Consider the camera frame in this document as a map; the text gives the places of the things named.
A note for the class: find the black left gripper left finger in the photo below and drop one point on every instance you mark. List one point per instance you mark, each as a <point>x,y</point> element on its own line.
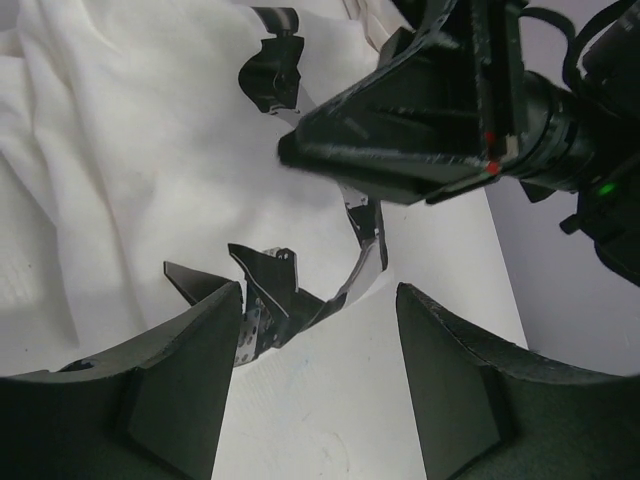
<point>149,408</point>

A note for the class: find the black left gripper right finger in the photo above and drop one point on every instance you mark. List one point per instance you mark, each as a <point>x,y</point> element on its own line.
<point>486,408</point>

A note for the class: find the plain white t-shirt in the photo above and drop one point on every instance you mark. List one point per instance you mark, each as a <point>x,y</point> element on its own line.
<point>135,133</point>

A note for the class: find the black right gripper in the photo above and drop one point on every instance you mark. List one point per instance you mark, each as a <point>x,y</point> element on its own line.
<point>450,109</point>

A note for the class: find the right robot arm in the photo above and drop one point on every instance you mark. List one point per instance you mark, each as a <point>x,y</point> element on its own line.
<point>599,64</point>

